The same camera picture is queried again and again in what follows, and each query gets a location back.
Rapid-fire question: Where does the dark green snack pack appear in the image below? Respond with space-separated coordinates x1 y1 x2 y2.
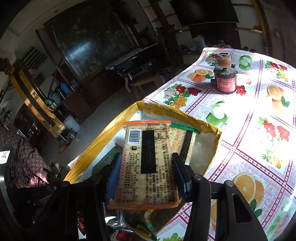
92 144 123 175

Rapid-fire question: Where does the orange cracker pack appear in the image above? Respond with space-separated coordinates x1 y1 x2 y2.
107 120 181 211

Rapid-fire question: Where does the green wafer pack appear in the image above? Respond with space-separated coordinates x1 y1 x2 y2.
168 123 201 165

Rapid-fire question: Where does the yellow green snack packet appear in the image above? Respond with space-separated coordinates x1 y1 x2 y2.
122 210 157 240

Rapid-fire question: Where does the red white snack packet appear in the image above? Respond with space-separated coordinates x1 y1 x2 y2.
110 230 134 241

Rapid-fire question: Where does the silver foil snack bag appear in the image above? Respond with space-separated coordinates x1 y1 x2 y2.
104 209 126 228

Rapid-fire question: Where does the yellow-taped white box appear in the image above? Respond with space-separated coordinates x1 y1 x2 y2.
65 101 222 232

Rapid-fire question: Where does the floral fruit tablecloth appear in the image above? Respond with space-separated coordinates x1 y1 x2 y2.
67 47 296 241

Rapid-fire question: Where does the wooden stool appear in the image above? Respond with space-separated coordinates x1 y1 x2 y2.
130 76 163 100

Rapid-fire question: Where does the red-labelled dark jar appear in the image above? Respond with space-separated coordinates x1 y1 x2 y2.
211 54 237 94

